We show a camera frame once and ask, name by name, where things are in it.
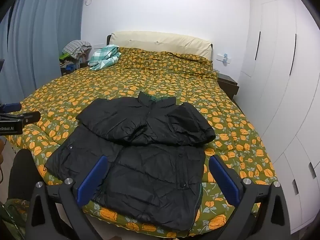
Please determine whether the dark wooden nightstand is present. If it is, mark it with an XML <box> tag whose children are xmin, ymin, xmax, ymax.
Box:
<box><xmin>217</xmin><ymin>73</ymin><xmax>240</xmax><ymax>100</ymax></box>

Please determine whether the wall socket with blue clip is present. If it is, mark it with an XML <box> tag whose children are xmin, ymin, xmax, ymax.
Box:
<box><xmin>217</xmin><ymin>52</ymin><xmax>232</xmax><ymax>64</ymax></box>

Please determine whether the orange floral green bedspread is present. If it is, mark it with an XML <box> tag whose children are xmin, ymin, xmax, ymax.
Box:
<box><xmin>11</xmin><ymin>46</ymin><xmax>278</xmax><ymax>238</ymax></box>

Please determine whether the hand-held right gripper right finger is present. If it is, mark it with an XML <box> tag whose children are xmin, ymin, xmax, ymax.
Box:
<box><xmin>209</xmin><ymin>155</ymin><xmax>298</xmax><ymax>240</ymax></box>

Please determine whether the person's camouflage jacket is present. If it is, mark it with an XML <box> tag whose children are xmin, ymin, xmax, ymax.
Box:
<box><xmin>0</xmin><ymin>198</ymin><xmax>28</xmax><ymax>240</ymax></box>

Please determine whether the white wardrobe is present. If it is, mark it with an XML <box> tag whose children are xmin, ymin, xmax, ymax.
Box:
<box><xmin>240</xmin><ymin>0</ymin><xmax>320</xmax><ymax>235</ymax></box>

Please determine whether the pile of colourful clothes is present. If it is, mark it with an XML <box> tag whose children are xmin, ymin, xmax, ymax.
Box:
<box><xmin>59</xmin><ymin>51</ymin><xmax>88</xmax><ymax>75</ymax></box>

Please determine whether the blue-grey pleated curtain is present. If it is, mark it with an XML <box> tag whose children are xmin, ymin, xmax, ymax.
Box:
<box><xmin>0</xmin><ymin>0</ymin><xmax>87</xmax><ymax>100</ymax></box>

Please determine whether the green plaid cloth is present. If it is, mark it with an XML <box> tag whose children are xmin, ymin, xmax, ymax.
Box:
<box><xmin>88</xmin><ymin>44</ymin><xmax>122</xmax><ymax>71</ymax></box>

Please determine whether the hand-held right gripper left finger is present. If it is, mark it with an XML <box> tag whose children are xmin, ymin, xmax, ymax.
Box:
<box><xmin>25</xmin><ymin>155</ymin><xmax>109</xmax><ymax>240</ymax></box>

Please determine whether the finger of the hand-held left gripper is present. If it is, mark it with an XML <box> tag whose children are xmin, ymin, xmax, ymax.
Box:
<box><xmin>22</xmin><ymin>111</ymin><xmax>41</xmax><ymax>126</ymax></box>
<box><xmin>0</xmin><ymin>102</ymin><xmax>22</xmax><ymax>113</ymax></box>

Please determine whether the black puffer jacket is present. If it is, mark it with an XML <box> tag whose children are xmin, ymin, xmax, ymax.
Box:
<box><xmin>44</xmin><ymin>91</ymin><xmax>217</xmax><ymax>232</ymax></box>

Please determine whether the cream padded headboard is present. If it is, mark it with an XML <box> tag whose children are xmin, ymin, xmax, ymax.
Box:
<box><xmin>107</xmin><ymin>31</ymin><xmax>213</xmax><ymax>60</ymax></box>

